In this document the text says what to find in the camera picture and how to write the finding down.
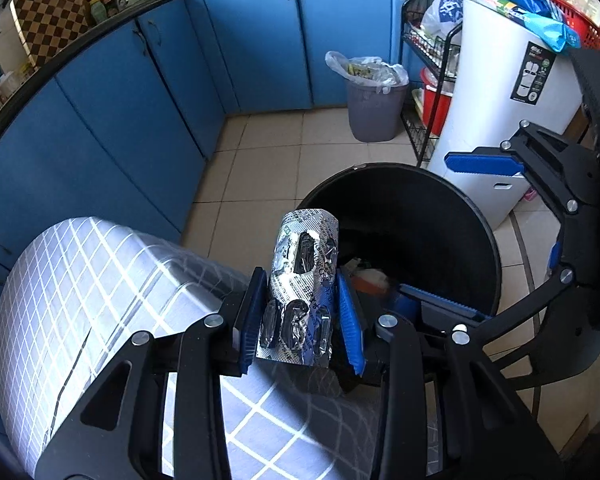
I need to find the chequered wooden cutting board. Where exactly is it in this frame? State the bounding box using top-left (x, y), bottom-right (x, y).
top-left (11, 0), bottom-right (90, 68)

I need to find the round table checked blue cloth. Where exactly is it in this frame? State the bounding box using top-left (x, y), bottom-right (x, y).
top-left (0, 216), bottom-right (441, 480)

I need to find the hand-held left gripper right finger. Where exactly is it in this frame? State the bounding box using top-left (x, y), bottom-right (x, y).
top-left (334, 272), bottom-right (566, 480)

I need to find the silver blister pack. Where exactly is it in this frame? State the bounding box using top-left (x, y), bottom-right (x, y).
top-left (256, 208), bottom-right (341, 368)

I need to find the clear plastic bin liner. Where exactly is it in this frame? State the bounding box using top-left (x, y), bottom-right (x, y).
top-left (325, 51), bottom-right (410, 95)

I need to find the red plastic basket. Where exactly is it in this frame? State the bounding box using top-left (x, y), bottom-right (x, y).
top-left (517, 0), bottom-right (600, 52)

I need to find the white plastic appliance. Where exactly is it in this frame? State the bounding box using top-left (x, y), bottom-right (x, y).
top-left (426, 0), bottom-right (586, 231)

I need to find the blue kitchen cabinet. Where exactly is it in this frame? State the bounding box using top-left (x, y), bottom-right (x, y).
top-left (0, 0), bottom-right (426, 306)

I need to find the grey waste bin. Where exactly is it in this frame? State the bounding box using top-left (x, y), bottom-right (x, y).
top-left (346, 80), bottom-right (406, 143)

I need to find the white blue-printed plastic bag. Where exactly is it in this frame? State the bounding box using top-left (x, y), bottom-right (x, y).
top-left (420, 0), bottom-right (467, 41)

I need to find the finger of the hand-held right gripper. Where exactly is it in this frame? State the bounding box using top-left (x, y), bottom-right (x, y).
top-left (399, 240), bottom-right (581, 356)
top-left (445, 120), bottom-right (600, 218)

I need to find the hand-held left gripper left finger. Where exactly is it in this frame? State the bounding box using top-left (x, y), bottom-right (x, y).
top-left (34, 266), bottom-right (268, 480)

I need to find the red plastic container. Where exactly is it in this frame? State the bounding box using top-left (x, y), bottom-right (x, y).
top-left (420, 67), bottom-right (453, 136)

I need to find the black wire rack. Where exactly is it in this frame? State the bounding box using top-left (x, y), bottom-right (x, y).
top-left (400, 0), bottom-right (461, 166)

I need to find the black trash bin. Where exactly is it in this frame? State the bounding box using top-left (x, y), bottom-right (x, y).
top-left (295, 162), bottom-right (503, 396)

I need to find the blue plastic packet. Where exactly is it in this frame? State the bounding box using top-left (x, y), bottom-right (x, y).
top-left (467, 0), bottom-right (581, 53)

